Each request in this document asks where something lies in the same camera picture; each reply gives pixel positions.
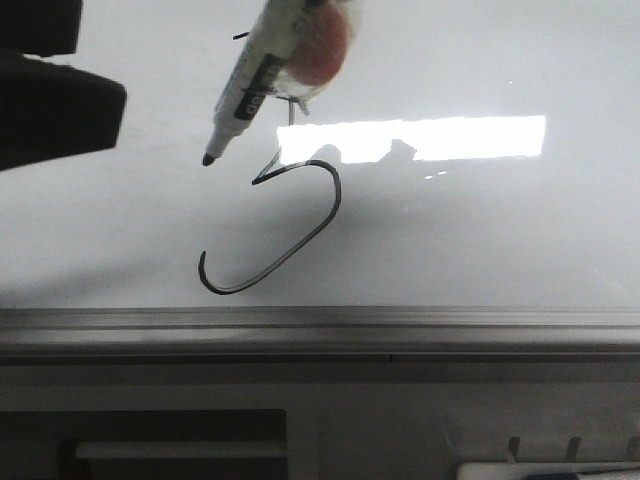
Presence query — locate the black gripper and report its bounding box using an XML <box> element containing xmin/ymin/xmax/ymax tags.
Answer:
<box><xmin>1</xmin><ymin>1</ymin><xmax>126</xmax><ymax>171</ymax></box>

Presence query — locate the white black-ink whiteboard marker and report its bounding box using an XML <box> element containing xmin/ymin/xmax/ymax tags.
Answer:
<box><xmin>202</xmin><ymin>0</ymin><xmax>324</xmax><ymax>166</ymax></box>

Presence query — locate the red magnet taped to marker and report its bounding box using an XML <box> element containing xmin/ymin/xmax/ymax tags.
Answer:
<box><xmin>274</xmin><ymin>1</ymin><xmax>364</xmax><ymax>115</ymax></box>

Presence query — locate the white marker tray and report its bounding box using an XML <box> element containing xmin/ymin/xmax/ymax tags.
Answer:
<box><xmin>456</xmin><ymin>435</ymin><xmax>639</xmax><ymax>479</ymax></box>

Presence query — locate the white whiteboard with aluminium frame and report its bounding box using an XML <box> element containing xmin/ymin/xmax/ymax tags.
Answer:
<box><xmin>1</xmin><ymin>1</ymin><xmax>639</xmax><ymax>362</ymax></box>

